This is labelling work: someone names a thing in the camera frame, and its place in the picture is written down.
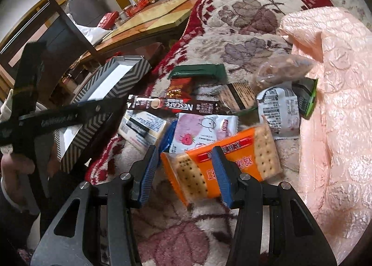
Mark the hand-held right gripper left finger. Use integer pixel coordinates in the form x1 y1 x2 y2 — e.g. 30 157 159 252
30 144 160 266

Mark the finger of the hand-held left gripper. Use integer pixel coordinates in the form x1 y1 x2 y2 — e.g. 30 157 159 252
83 96 130 127
61 103 130 181

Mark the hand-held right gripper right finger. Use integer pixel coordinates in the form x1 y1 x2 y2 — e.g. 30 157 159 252
211 145 338 266

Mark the orange cracker packet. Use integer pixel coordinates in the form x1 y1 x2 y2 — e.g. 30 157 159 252
161 125 284 207

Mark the black white striped box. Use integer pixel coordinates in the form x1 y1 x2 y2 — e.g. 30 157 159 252
54 55 152 174

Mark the pink white snack packet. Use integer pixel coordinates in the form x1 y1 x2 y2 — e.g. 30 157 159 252
169 113 239 154

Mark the dark coffee stick packet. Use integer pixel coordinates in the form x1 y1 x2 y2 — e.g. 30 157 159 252
127 95 221 115

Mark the red snack packet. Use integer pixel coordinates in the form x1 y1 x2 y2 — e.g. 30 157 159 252
166 78 193 99

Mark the brown black biscuit packet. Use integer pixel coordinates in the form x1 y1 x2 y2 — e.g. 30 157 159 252
216 82 259 114

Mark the person's left forearm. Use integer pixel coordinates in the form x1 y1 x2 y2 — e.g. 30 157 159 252
0 176 41 255

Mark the person's left hand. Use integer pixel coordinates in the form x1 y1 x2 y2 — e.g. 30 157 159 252
0 150 35 185

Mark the dark wooden chair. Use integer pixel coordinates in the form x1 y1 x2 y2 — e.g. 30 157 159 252
0 0 98 101

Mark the white printed snack packet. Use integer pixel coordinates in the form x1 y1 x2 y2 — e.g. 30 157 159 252
256 86 300 139

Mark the red gift box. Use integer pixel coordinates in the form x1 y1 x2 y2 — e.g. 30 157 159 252
97 12 120 29

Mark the wooden table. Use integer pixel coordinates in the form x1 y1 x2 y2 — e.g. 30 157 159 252
94 0 208 52

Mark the grey cabinet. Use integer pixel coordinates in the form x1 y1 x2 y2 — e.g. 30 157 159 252
67 0 103 27

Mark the green black snack packet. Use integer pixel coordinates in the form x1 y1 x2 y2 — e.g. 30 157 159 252
292 77 319 118

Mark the clear bag of nuts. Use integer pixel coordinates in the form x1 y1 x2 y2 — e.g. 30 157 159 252
252 55 316 90

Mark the pink satin quilt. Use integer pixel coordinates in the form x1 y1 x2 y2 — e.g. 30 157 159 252
279 6 372 263

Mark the floral red beige blanket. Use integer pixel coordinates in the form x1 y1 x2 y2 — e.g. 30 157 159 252
84 0 335 266

